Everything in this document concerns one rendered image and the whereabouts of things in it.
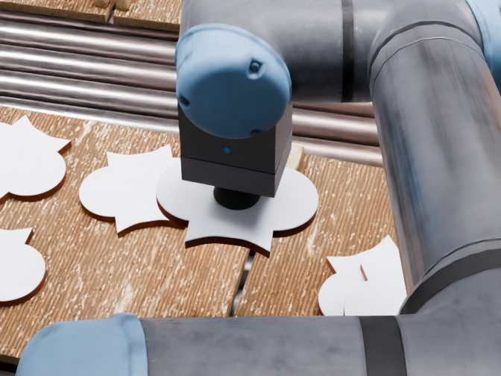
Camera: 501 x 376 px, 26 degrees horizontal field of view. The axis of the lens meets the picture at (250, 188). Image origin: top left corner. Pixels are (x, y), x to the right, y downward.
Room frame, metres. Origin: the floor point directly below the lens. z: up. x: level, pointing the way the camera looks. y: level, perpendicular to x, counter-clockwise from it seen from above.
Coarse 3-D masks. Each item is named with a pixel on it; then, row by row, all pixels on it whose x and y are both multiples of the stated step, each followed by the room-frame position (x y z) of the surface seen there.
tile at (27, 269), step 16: (0, 240) 0.77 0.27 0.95; (16, 240) 0.77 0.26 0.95; (0, 256) 0.75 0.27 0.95; (16, 256) 0.75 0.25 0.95; (32, 256) 0.75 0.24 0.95; (0, 272) 0.73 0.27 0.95; (16, 272) 0.73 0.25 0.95; (32, 272) 0.73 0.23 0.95; (0, 288) 0.71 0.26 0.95; (16, 288) 0.71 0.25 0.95; (32, 288) 0.71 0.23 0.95; (0, 304) 0.69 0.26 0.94; (16, 304) 0.69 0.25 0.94
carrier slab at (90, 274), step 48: (96, 144) 0.93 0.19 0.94; (144, 144) 0.93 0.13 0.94; (48, 240) 0.78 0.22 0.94; (96, 240) 0.78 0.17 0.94; (144, 240) 0.78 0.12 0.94; (48, 288) 0.71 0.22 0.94; (96, 288) 0.71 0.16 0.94; (144, 288) 0.71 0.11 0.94; (192, 288) 0.71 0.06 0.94; (0, 336) 0.65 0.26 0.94
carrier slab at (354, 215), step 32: (320, 160) 0.91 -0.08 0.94; (320, 192) 0.85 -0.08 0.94; (352, 192) 0.85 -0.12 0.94; (384, 192) 0.85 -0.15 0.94; (320, 224) 0.81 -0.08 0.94; (352, 224) 0.81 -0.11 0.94; (384, 224) 0.81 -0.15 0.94; (256, 256) 0.76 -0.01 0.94; (288, 256) 0.76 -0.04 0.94; (320, 256) 0.76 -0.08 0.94; (256, 288) 0.71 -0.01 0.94; (288, 288) 0.71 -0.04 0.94; (320, 288) 0.71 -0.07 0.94
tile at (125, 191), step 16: (112, 160) 0.89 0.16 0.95; (128, 160) 0.89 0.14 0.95; (144, 160) 0.89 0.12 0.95; (160, 160) 0.89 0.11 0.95; (176, 160) 0.89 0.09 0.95; (96, 176) 0.87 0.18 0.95; (112, 176) 0.87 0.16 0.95; (128, 176) 0.87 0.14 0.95; (144, 176) 0.87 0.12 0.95; (80, 192) 0.84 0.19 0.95; (96, 192) 0.84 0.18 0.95; (112, 192) 0.84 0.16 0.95; (128, 192) 0.84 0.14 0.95; (144, 192) 0.84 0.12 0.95; (96, 208) 0.82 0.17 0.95; (112, 208) 0.82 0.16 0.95; (128, 208) 0.82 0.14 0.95; (144, 208) 0.82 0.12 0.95; (128, 224) 0.80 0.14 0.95; (144, 224) 0.80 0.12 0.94; (160, 224) 0.80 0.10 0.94
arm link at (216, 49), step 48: (192, 0) 0.60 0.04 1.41; (240, 0) 0.58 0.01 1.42; (288, 0) 0.58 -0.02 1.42; (336, 0) 0.58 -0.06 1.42; (192, 48) 0.54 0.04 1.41; (240, 48) 0.53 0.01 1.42; (288, 48) 0.55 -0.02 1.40; (336, 48) 0.54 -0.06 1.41; (192, 96) 0.52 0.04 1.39; (240, 96) 0.52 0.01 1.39; (288, 96) 0.52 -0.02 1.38; (336, 96) 0.54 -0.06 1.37
